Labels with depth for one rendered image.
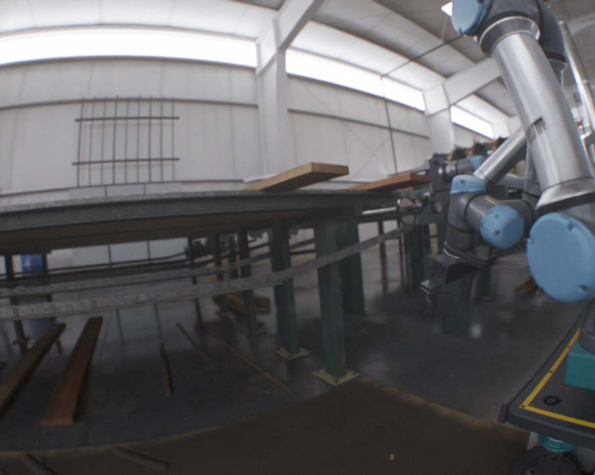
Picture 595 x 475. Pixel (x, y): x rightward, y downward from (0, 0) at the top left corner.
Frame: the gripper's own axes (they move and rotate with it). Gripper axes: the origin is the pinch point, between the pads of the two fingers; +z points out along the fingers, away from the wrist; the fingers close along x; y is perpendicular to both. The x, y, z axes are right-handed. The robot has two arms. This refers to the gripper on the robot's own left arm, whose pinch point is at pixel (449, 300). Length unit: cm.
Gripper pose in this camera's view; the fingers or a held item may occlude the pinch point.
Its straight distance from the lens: 81.4
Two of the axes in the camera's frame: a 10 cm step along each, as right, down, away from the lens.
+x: -9.2, 2.2, -3.2
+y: -3.8, -3.7, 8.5
